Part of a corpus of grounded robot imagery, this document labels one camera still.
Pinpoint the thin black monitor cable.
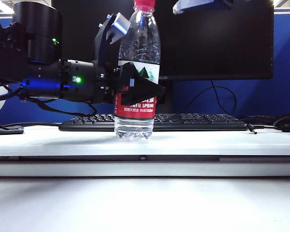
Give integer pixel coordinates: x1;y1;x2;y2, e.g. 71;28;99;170
181;80;237;116

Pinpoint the red plastic bottle cap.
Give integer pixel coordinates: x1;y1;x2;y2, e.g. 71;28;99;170
133;0;157;12

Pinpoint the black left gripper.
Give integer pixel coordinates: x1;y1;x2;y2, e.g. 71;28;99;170
93;62;166;107

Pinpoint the black ASUS monitor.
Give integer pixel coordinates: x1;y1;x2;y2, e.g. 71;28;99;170
51;0;274;114

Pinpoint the grey table edge rail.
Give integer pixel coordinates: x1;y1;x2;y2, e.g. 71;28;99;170
0;155;290;163

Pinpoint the black Logitech keyboard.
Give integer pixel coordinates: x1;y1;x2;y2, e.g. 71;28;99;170
58;113;247;132

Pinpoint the clear water bottle red label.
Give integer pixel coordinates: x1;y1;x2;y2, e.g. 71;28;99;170
113;4;161;142

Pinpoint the black barrel plug cable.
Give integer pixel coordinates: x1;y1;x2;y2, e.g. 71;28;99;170
246;123;281;135

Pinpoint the black flat pad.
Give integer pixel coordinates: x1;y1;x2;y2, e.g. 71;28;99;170
0;120;24;135

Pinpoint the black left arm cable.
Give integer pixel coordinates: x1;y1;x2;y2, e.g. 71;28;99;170
19;95;99;117

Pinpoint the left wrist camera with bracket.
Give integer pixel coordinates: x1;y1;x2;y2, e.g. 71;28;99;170
94;12;131;70

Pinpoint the thick black power cable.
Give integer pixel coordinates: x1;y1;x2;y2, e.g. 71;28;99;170
239;112;290;128

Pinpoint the thin black keyboard cable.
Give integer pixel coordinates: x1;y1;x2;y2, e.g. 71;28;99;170
4;122;61;128

